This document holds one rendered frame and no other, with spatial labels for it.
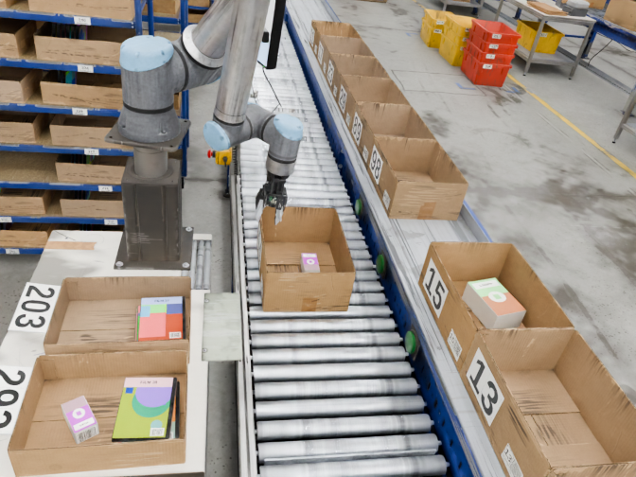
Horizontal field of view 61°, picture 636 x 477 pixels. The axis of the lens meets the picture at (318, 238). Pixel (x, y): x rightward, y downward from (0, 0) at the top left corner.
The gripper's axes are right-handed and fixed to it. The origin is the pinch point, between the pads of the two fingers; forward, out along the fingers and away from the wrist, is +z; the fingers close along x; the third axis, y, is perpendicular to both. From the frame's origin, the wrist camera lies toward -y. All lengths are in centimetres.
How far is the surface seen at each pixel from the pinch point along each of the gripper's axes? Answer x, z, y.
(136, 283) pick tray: -39.3, 20.6, 14.0
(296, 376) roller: 10, 24, 46
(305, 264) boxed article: 16.9, 16.9, 0.7
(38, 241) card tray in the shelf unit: -98, 92, -96
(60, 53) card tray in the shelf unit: -85, -10, -97
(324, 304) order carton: 21.1, 18.2, 19.9
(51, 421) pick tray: -54, 28, 60
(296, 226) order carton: 15.4, 14.0, -18.9
